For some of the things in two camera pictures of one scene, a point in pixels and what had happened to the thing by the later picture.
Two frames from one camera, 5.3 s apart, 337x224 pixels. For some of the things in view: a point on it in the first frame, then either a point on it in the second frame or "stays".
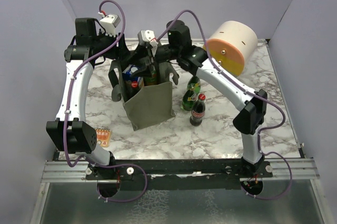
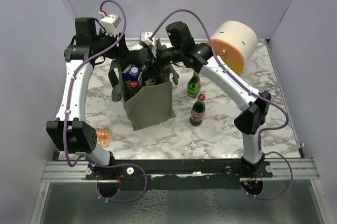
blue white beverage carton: x=127 y=74 stays
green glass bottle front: x=189 y=98 → x=150 y=78
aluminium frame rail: x=303 y=169 stays
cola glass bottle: x=198 y=111 stays
